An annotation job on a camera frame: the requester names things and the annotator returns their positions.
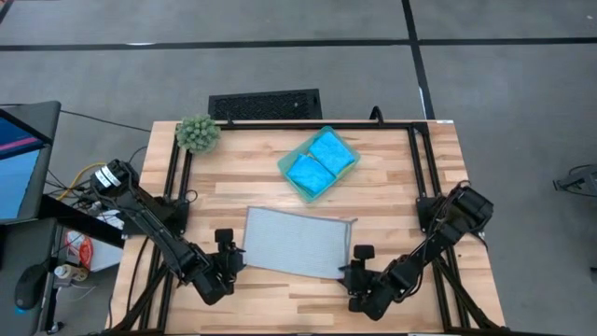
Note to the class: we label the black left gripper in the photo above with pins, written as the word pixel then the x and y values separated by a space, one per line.
pixel 225 266

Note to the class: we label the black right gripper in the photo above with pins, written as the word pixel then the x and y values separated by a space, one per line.
pixel 366 282

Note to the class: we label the grey microfiber towel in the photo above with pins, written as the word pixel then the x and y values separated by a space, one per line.
pixel 294 242

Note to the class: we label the blue microfiber towel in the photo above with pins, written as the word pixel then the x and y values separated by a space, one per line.
pixel 310 175
pixel 331 151

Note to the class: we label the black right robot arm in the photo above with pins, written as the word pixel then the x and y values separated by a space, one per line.
pixel 438 233

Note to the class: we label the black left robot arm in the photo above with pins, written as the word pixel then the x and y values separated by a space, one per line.
pixel 149 224

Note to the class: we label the teal translucent plastic bin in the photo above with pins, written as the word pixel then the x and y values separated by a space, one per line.
pixel 293 154

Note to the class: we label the green plant in white pot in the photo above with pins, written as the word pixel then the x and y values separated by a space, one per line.
pixel 198 134

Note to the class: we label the red and white package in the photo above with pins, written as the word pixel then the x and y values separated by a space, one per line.
pixel 86 252

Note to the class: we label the black perforated panel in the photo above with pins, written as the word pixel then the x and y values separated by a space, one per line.
pixel 266 105

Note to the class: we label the small beige bottle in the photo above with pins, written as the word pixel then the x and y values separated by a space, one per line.
pixel 70 272

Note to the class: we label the black computer mouse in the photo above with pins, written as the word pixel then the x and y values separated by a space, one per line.
pixel 30 287

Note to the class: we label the dark grey desk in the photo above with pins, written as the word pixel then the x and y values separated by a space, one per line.
pixel 7 252

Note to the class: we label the monitor with blue screen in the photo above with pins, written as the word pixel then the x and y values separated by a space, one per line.
pixel 18 177

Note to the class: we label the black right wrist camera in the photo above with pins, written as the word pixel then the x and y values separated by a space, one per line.
pixel 364 252

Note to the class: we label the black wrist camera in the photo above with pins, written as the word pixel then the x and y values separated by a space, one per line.
pixel 364 252
pixel 224 235

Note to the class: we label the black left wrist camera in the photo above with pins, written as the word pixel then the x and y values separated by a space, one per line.
pixel 224 235

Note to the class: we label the black aluminium rig frame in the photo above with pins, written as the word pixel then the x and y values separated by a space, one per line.
pixel 396 125

